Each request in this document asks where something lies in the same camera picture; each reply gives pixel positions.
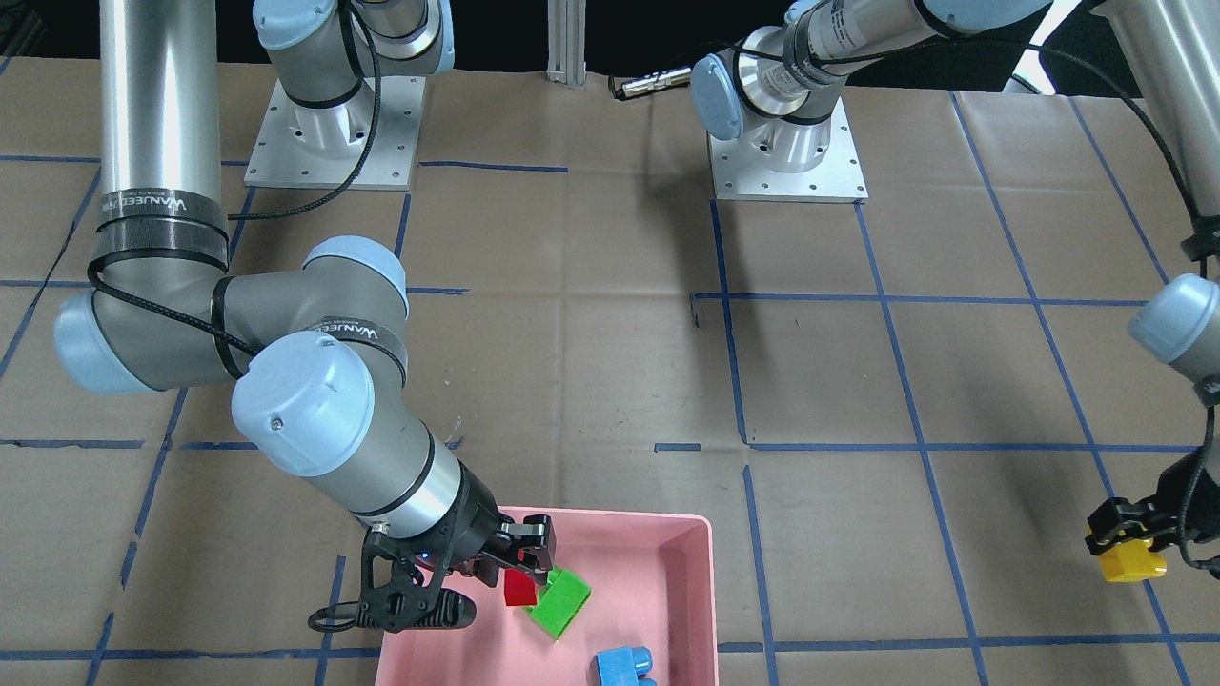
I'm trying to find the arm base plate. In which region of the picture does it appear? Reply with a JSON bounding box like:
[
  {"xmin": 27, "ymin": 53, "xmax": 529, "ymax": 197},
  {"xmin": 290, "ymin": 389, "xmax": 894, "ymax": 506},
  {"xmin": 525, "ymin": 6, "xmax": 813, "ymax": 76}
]
[
  {"xmin": 244, "ymin": 74, "xmax": 427, "ymax": 190},
  {"xmin": 708, "ymin": 100, "xmax": 870, "ymax": 203}
]

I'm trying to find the pink plastic box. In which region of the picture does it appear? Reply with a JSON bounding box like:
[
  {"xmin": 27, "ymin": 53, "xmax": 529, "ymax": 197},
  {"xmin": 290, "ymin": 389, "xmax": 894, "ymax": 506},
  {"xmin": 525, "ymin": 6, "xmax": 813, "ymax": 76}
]
[{"xmin": 376, "ymin": 508, "xmax": 719, "ymax": 685}]

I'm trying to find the red toy block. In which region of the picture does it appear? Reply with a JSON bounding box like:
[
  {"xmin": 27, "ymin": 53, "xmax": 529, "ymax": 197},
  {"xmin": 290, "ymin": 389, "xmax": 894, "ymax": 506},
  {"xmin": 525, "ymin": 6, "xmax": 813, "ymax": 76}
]
[{"xmin": 501, "ymin": 569, "xmax": 539, "ymax": 608}]

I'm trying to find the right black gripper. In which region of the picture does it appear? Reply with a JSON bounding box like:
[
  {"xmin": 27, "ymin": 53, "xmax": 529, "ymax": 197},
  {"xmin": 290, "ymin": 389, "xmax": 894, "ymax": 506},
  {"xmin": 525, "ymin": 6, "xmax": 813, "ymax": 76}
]
[{"xmin": 418, "ymin": 466, "xmax": 555, "ymax": 587}]

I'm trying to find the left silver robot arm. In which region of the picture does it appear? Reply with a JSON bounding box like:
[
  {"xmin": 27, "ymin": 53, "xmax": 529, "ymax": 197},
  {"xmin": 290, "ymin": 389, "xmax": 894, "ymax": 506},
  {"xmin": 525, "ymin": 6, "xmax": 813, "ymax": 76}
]
[{"xmin": 691, "ymin": 1, "xmax": 1218, "ymax": 583}]

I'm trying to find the blue toy block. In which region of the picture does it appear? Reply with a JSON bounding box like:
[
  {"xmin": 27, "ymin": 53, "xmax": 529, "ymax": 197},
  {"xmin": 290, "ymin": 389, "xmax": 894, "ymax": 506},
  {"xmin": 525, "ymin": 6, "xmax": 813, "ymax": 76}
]
[{"xmin": 594, "ymin": 646, "xmax": 658, "ymax": 686}]

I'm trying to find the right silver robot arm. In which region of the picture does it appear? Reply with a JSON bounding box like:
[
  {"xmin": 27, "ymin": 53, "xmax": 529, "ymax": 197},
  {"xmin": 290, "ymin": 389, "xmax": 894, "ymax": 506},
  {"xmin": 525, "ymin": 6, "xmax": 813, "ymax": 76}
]
[{"xmin": 52, "ymin": 1, "xmax": 554, "ymax": 585}]

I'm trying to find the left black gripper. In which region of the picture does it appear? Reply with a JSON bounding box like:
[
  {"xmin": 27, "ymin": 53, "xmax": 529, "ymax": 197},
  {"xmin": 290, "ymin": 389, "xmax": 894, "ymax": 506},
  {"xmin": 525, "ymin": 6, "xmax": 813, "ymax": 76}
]
[{"xmin": 1087, "ymin": 448, "xmax": 1219, "ymax": 572}]

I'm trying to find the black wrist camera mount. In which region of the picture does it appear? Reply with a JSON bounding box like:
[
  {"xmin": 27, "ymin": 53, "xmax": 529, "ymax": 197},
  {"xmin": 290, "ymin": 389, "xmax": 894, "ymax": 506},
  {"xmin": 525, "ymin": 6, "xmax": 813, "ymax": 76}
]
[{"xmin": 307, "ymin": 524, "xmax": 477, "ymax": 634}]

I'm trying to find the green toy block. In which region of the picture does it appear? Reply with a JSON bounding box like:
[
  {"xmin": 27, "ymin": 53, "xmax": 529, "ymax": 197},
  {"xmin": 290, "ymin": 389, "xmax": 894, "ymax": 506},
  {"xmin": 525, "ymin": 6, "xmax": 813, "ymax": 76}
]
[{"xmin": 525, "ymin": 568, "xmax": 592, "ymax": 641}]

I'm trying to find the aluminium frame post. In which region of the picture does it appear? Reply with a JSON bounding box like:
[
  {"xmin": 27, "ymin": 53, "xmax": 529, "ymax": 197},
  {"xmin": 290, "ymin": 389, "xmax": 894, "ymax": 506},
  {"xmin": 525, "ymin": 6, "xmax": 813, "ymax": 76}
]
[{"xmin": 545, "ymin": 0, "xmax": 587, "ymax": 90}]

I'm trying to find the yellow toy block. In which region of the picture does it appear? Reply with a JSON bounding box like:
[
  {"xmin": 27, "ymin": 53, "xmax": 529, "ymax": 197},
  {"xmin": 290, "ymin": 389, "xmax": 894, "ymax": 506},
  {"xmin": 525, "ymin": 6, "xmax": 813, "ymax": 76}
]
[{"xmin": 1098, "ymin": 540, "xmax": 1168, "ymax": 583}]

